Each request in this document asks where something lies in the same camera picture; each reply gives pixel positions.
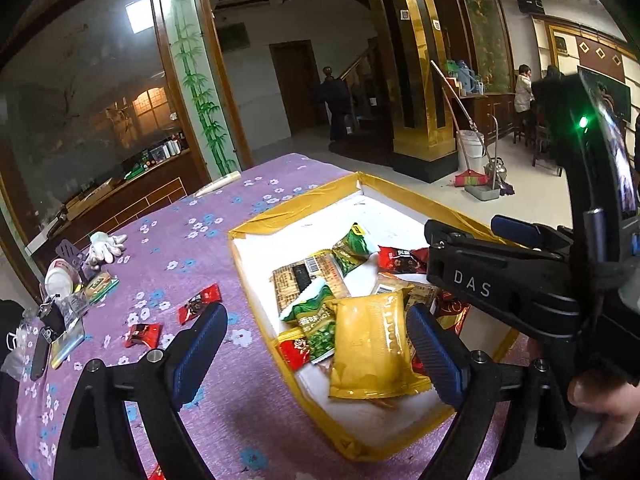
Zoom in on yellow snack packet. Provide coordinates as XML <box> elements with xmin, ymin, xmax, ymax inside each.
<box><xmin>330</xmin><ymin>289</ymin><xmax>432</xmax><ymax>400</ymax></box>

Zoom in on green pea snack packet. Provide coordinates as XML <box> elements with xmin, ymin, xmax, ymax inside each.
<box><xmin>280</xmin><ymin>278</ymin><xmax>336</xmax><ymax>364</ymax></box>

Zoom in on person's right hand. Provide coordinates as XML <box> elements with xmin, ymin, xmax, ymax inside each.
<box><xmin>567</xmin><ymin>374</ymin><xmax>639</xmax><ymax>457</ymax></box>

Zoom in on red candy wrapper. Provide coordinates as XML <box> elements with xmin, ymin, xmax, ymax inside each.
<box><xmin>178</xmin><ymin>283</ymin><xmax>221</xmax><ymax>325</ymax></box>
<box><xmin>124</xmin><ymin>323</ymin><xmax>162</xmax><ymax>350</ymax></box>

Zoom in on red foil snack bag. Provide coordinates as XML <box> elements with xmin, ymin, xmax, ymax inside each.
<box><xmin>407</xmin><ymin>287</ymin><xmax>471</xmax><ymax>336</ymax></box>

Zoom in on red packet at table edge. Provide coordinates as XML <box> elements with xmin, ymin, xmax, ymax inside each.
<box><xmin>149</xmin><ymin>466</ymin><xmax>165</xmax><ymax>480</ymax></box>

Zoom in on purple floral tablecloth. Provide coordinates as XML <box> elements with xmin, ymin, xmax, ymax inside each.
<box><xmin>14</xmin><ymin>153</ymin><xmax>532</xmax><ymax>480</ymax></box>

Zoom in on yellow blue booklet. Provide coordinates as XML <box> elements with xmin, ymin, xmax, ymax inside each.
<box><xmin>50</xmin><ymin>318</ymin><xmax>85</xmax><ymax>370</ymax></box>

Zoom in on green tea box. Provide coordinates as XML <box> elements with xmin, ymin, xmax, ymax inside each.
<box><xmin>84</xmin><ymin>271</ymin><xmax>119</xmax><ymax>304</ymax></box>

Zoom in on white bucket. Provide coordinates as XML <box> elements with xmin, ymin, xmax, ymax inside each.
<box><xmin>457</xmin><ymin>130</ymin><xmax>486</xmax><ymax>172</ymax></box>

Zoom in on red snack packet in box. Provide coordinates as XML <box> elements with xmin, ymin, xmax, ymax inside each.
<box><xmin>277</xmin><ymin>327</ymin><xmax>310</xmax><ymax>372</ymax></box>

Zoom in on black phone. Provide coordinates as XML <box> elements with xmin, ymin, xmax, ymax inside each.
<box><xmin>30</xmin><ymin>328</ymin><xmax>50</xmax><ymax>382</ymax></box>

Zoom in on seated person in white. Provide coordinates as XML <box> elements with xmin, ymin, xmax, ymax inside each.
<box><xmin>514</xmin><ymin>64</ymin><xmax>534</xmax><ymax>114</ymax></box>

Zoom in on white cup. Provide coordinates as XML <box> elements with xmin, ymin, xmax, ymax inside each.
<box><xmin>44</xmin><ymin>258</ymin><xmax>80</xmax><ymax>299</ymax></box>

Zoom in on white work gloves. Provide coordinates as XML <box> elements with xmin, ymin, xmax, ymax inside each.
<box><xmin>87</xmin><ymin>232</ymin><xmax>128</xmax><ymax>268</ymax></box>

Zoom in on brown cracker packet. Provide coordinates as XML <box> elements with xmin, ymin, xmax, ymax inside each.
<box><xmin>271</xmin><ymin>249</ymin><xmax>350</xmax><ymax>313</ymax></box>

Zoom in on yellow taped white box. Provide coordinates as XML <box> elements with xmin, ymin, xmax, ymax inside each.
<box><xmin>230</xmin><ymin>173</ymin><xmax>492</xmax><ymax>463</ymax></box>

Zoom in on wooden cabinet counter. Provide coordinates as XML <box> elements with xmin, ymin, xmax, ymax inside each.
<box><xmin>27</xmin><ymin>150</ymin><xmax>208</xmax><ymax>268</ymax></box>

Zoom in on white remote control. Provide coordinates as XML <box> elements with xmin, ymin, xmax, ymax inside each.
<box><xmin>193</xmin><ymin>171</ymin><xmax>241</xmax><ymax>198</ymax></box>

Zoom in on bamboo painted pillar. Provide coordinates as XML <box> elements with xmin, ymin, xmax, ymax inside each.
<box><xmin>160</xmin><ymin>0</ymin><xmax>240</xmax><ymax>180</ymax></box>

